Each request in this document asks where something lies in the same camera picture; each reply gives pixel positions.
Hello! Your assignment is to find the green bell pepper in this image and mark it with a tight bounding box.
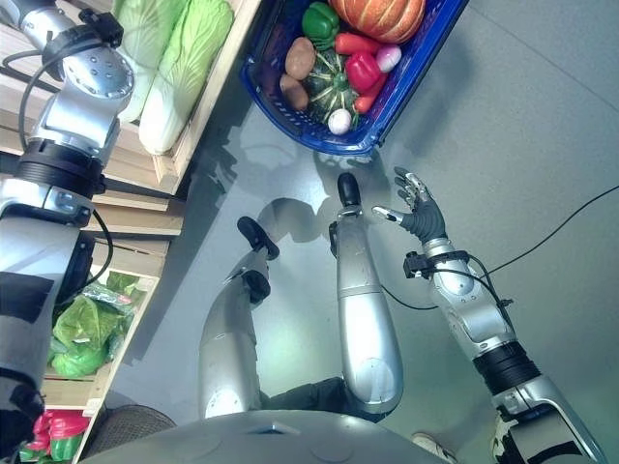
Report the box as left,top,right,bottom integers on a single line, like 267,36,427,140
302,1,341,49

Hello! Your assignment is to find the silver robot torso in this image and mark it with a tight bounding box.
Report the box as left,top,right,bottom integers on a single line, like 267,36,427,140
79,409,437,464

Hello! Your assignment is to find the dark brown potato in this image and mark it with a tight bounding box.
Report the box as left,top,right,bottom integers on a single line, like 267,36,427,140
279,73,310,112

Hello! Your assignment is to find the silver right robot leg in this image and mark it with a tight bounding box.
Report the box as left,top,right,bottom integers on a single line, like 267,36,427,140
328,172,405,418

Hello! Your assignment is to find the light brown potato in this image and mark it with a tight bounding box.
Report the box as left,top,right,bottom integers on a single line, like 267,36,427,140
284,37,317,80

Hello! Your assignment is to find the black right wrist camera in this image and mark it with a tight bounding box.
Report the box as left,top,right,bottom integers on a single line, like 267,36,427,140
403,250,432,281

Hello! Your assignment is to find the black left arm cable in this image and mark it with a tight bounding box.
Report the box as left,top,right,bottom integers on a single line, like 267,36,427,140
0,46,67,152

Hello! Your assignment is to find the dark round stool seat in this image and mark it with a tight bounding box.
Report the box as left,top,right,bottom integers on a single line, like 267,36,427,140
89,404,178,458

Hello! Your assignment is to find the purple onion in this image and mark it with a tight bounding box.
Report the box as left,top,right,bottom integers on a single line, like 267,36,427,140
375,43,403,74

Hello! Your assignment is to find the green lettuce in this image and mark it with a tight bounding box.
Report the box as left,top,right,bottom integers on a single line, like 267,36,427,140
49,294,135,379

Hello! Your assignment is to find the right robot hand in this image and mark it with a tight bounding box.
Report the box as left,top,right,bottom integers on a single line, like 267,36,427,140
371,166,449,245

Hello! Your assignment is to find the black floor cable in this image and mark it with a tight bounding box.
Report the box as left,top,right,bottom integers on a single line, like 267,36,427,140
380,184,619,310

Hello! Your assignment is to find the red bell pepper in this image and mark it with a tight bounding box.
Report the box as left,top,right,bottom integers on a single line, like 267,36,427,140
343,51,389,92

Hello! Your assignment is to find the green vegetable pack, red label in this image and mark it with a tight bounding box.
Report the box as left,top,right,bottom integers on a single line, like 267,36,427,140
80,271,148,313

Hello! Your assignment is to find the green striped squash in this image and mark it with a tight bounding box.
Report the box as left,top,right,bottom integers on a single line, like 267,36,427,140
303,49,362,118

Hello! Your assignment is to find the short orange carrot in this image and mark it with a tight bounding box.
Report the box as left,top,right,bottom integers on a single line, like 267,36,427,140
353,72,389,115

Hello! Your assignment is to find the wooden crate with cabbages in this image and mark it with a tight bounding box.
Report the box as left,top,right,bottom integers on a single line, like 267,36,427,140
108,0,265,195

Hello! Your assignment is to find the blue plastic basket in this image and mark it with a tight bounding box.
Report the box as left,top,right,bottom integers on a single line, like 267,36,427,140
240,0,471,157

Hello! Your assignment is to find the orange striped pumpkin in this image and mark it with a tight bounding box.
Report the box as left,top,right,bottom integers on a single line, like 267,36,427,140
327,0,427,44

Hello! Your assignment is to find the napa cabbage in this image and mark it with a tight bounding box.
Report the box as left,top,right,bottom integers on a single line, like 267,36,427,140
112,0,190,125
137,0,236,157

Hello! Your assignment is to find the wooden crate with lettuce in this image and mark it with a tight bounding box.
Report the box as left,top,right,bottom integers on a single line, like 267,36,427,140
41,235,171,464

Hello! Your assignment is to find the person's white shoe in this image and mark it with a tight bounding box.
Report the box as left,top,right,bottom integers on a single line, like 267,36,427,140
411,431,458,464

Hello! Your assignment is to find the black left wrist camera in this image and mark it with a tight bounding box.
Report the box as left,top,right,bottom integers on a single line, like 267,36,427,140
78,7,126,49

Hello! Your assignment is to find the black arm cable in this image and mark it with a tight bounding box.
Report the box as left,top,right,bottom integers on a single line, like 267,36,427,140
0,46,67,152
432,251,515,335

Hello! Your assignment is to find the long orange carrot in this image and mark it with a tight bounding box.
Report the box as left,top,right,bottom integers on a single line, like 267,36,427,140
334,32,384,55

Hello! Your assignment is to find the red peppers pile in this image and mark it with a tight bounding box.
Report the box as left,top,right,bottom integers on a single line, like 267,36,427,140
17,409,92,464

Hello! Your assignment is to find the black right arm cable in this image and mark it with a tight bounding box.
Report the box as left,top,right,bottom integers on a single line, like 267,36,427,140
432,251,515,335

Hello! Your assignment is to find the white onion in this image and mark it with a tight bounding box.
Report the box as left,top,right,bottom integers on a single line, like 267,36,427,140
327,107,353,136

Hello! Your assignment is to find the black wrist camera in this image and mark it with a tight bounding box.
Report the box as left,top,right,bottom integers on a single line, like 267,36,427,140
403,250,432,281
78,7,126,49

